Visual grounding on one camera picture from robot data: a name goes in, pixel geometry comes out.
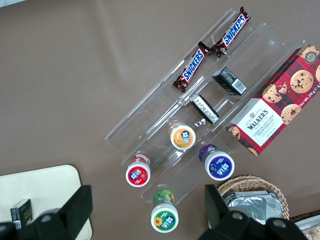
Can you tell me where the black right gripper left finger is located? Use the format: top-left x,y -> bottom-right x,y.
0,184 -> 94,240

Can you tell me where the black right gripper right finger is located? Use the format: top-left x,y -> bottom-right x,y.
196,184 -> 311,240

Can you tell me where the cream plastic tray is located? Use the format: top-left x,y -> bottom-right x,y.
0,164 -> 94,240

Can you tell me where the light wicker basket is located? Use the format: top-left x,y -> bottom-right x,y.
215,174 -> 290,222

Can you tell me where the aluminium foil container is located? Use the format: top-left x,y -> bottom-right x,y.
221,190 -> 282,222

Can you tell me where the small black box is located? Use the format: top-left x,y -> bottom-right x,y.
189,93 -> 221,124
10,198 -> 34,230
211,66 -> 249,97

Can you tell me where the purple lid yoghurt cup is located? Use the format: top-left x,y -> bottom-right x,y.
198,144 -> 236,182

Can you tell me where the white plastic snack bin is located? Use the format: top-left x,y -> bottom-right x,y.
288,211 -> 320,240

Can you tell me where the green lid yoghurt cup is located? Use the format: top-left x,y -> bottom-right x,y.
150,189 -> 180,234

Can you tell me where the clear bag of crackers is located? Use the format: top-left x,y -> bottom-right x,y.
305,225 -> 320,240

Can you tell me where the red lid yoghurt cup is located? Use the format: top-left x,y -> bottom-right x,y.
125,153 -> 152,188

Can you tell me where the orange lid yoghurt cup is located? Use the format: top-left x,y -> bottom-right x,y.
168,121 -> 197,151

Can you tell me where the red tartan shortbread box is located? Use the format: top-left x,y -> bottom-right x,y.
224,44 -> 320,157

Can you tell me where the clear acrylic step stand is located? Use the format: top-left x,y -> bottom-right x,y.
159,8 -> 311,133
104,83 -> 242,211

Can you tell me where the Snickers chocolate bar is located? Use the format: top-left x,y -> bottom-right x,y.
173,41 -> 211,94
210,6 -> 252,58

